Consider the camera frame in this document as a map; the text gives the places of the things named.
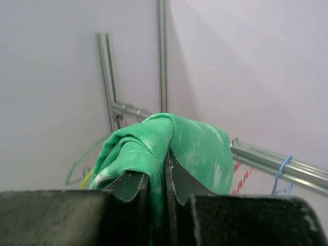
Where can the green patterned trousers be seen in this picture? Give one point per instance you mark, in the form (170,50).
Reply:
(202,149)

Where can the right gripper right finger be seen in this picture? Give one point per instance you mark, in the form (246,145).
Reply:
(198,216)

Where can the lime green hanger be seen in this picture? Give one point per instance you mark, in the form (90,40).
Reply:
(87,173)

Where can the aluminium frame post left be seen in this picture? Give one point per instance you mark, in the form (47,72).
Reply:
(133,54)

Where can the green plastic hanger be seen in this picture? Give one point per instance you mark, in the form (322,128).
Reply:
(68,180)

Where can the pink plastic hanger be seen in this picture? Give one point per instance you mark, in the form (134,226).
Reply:
(240,175)

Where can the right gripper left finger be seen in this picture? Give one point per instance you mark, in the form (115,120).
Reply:
(116,215)

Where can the aluminium hanging rail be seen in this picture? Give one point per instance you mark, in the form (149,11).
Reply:
(302,174)

